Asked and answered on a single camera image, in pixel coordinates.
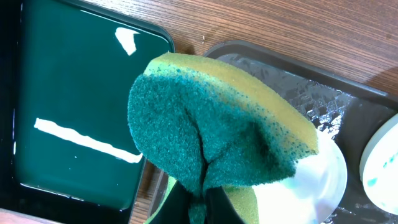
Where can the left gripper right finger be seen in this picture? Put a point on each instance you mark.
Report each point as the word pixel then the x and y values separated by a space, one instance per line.
pixel 219 209

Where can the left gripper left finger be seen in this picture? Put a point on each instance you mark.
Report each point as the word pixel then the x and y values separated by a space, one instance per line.
pixel 179 207

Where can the green yellow sponge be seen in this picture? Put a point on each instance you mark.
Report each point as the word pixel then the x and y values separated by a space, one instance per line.
pixel 208 124

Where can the white plate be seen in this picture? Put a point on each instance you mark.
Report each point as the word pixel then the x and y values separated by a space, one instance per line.
pixel 312 194
pixel 378 167

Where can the dark serving tray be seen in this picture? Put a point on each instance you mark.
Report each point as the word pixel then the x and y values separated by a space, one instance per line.
pixel 348 113

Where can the black water tub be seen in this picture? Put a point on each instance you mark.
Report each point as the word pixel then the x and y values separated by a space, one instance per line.
pixel 67 67

